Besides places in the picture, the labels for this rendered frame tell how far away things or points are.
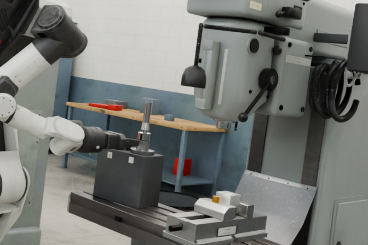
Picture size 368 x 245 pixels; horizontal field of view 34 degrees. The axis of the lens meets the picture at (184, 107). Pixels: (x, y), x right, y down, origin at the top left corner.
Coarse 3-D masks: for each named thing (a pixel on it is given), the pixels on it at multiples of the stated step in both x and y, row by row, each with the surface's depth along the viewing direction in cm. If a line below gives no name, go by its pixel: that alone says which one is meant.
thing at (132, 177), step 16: (112, 160) 223; (128, 160) 219; (144, 160) 215; (160, 160) 223; (96, 176) 227; (112, 176) 223; (128, 176) 219; (144, 176) 216; (160, 176) 225; (96, 192) 227; (112, 192) 223; (128, 192) 219; (144, 192) 217
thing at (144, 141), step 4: (140, 136) 221; (144, 136) 221; (148, 136) 221; (140, 140) 221; (144, 140) 221; (148, 140) 222; (140, 144) 221; (144, 144) 221; (148, 144) 222; (136, 148) 222; (140, 148) 221; (144, 148) 221; (148, 148) 223
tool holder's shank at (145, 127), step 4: (148, 104) 221; (148, 108) 221; (144, 112) 222; (148, 112) 222; (144, 116) 222; (148, 116) 222; (144, 120) 222; (148, 120) 222; (144, 124) 222; (148, 124) 222; (144, 128) 221; (148, 128) 222; (144, 132) 222
